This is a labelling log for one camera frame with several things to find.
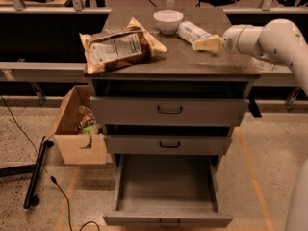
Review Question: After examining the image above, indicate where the middle grey drawer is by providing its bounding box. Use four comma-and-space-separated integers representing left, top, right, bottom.
104, 135, 232, 155

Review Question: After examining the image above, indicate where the white ceramic bowl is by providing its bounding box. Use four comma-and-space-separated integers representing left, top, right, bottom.
153, 10, 184, 34

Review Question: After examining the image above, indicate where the cardboard box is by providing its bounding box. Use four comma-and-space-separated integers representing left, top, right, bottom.
46, 85, 108, 165

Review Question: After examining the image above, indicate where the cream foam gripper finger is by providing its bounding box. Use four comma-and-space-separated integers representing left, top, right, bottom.
192, 35, 223, 52

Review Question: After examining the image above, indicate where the bottom open grey drawer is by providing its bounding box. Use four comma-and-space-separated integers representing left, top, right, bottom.
103, 154, 233, 228

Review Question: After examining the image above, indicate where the black floor cable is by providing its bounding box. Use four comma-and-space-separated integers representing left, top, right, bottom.
0, 94, 101, 231

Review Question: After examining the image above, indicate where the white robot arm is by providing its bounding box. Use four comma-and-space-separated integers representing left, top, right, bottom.
192, 19, 308, 231

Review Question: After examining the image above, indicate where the black stand leg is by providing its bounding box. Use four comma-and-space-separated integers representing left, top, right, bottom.
23, 137, 54, 209

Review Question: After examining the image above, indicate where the green snack packet in box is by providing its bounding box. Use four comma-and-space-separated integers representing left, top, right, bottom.
81, 125, 99, 135

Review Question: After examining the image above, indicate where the clear plastic bottle blue label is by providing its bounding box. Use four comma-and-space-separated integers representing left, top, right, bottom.
177, 21, 211, 43

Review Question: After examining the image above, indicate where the grey drawer cabinet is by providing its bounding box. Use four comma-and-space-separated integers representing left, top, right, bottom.
88, 8, 260, 167

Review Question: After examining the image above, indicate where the top grey drawer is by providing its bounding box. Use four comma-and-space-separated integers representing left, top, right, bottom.
90, 96, 248, 127

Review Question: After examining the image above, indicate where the clear dispenser bottle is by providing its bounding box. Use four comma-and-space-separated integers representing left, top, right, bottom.
253, 58, 274, 71

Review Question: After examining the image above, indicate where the brown yellow snack bag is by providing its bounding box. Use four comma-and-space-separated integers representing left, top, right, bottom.
79, 17, 167, 74

